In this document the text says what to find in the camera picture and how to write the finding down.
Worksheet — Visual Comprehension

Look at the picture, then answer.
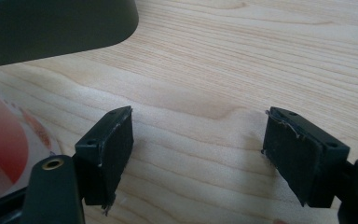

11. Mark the black slotted corner tray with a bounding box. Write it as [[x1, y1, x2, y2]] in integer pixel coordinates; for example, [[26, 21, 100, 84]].
[[0, 0, 140, 70]]

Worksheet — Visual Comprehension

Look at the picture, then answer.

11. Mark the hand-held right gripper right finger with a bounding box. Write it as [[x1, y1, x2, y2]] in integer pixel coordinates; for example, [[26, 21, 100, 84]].
[[261, 106, 351, 209]]

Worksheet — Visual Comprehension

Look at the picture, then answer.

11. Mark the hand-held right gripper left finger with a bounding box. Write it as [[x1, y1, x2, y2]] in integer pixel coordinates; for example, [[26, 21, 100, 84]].
[[74, 105, 134, 217]]

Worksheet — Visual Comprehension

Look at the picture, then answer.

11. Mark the white jar with red label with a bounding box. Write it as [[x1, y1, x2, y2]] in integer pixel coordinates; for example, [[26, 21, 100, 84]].
[[0, 77, 62, 206]]

